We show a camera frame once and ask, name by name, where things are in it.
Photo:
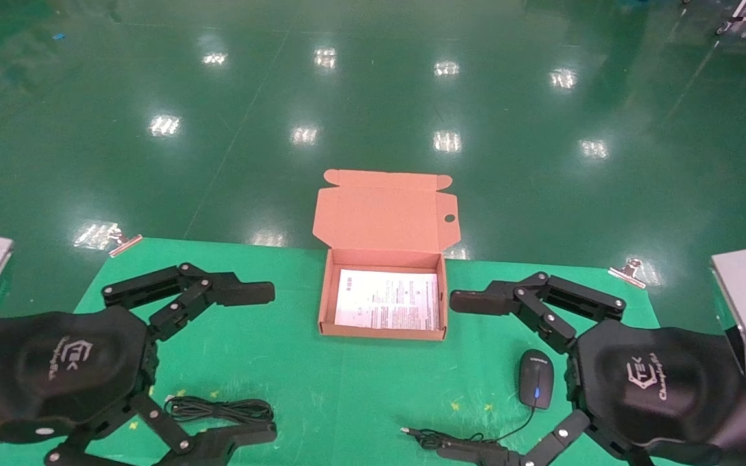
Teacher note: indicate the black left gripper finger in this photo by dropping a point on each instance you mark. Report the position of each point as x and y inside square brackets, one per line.
[230, 441]

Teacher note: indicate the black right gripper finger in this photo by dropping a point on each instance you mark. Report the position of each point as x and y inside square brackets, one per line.
[483, 301]

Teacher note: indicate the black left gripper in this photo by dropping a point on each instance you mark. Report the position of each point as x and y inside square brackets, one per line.
[56, 362]

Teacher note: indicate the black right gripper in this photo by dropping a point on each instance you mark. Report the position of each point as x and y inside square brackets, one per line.
[658, 382]

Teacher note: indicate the open brown cardboard box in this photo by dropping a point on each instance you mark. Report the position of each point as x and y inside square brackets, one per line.
[379, 213]

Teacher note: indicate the white printed paper sheet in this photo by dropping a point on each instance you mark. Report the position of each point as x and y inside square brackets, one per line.
[386, 301]

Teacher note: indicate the metal binder clip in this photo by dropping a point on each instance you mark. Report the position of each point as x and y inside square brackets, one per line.
[629, 273]
[124, 244]

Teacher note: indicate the green table mat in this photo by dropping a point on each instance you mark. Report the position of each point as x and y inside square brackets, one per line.
[347, 388]

